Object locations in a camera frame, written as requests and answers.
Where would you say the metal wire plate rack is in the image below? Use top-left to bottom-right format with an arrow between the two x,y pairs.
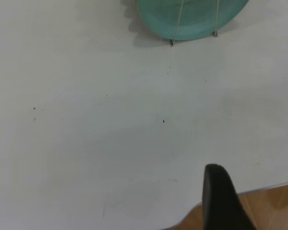
169,0 -> 219,47

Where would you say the green plastic plate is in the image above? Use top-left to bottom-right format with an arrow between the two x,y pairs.
137,0 -> 251,41

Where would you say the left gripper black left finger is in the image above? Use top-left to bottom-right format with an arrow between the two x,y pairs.
202,163 -> 257,230

